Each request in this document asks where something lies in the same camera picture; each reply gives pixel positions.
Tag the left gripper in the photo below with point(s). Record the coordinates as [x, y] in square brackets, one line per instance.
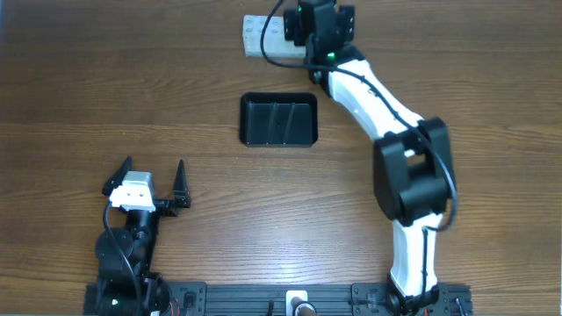
[169, 205]

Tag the clear test tube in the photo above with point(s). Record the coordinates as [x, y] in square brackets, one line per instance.
[289, 124]
[272, 123]

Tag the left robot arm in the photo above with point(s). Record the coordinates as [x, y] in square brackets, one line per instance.
[140, 246]

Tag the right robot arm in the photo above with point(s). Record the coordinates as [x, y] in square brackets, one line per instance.
[364, 101]

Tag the black tray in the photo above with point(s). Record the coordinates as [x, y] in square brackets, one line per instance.
[259, 127]

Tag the white test tube rack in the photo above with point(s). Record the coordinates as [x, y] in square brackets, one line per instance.
[272, 44]

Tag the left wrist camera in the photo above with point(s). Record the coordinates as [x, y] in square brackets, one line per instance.
[134, 193]

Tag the mounting rail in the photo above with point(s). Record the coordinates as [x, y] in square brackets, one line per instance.
[246, 298]

